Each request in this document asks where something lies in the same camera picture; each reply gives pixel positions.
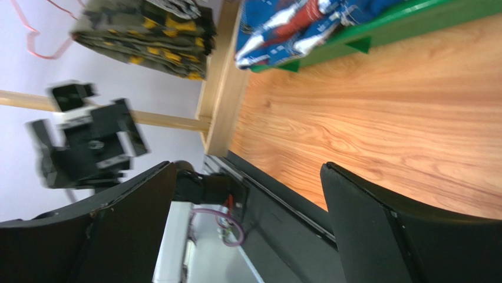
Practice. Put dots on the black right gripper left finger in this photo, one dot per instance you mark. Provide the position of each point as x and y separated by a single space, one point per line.
112 236

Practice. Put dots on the camouflage trousers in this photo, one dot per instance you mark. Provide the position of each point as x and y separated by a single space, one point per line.
136 32

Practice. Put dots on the wooden clothes rack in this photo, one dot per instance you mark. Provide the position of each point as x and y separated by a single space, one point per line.
220 97

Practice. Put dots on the green plastic tray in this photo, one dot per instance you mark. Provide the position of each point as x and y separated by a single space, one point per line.
406 20

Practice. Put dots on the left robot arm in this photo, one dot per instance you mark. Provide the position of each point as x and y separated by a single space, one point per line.
92 156

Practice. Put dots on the newspaper print trousers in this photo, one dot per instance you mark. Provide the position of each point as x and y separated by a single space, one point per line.
186 9

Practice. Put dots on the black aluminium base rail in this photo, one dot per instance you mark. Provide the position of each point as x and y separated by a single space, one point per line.
234 223

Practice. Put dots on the blue white patterned trousers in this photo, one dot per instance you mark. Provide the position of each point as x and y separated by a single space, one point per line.
274 32

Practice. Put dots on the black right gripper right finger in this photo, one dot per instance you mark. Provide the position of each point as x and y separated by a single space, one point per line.
383 236

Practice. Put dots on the pink wire hanger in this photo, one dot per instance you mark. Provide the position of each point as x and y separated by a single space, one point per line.
41 28

